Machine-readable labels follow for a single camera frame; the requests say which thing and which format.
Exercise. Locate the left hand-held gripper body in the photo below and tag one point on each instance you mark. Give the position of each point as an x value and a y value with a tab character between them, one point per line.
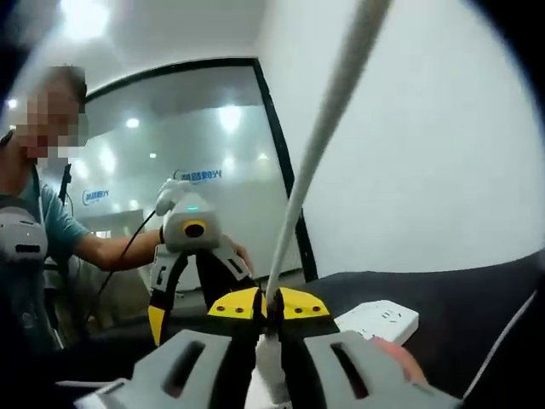
187	213

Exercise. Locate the black table cloth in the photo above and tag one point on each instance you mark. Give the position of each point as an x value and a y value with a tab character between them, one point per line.
468	298

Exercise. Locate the person's right hand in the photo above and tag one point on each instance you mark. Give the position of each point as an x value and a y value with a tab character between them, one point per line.
402	362

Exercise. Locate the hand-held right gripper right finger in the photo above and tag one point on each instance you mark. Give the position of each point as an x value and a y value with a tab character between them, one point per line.
311	366

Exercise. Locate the person's left hand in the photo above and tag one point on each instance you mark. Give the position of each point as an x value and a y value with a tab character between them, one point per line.
240	255

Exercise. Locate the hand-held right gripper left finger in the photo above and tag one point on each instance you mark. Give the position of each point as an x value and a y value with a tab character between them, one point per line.
230	362

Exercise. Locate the person's teal shirt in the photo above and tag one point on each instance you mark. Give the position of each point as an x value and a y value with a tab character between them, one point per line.
64	230

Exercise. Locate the white power strip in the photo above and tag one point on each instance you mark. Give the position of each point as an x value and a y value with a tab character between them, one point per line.
376	319

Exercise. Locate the white chest device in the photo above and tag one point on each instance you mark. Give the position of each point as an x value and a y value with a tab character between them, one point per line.
23	234

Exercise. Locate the black framed glass partition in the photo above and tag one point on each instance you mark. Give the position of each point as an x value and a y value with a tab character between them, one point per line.
191	140

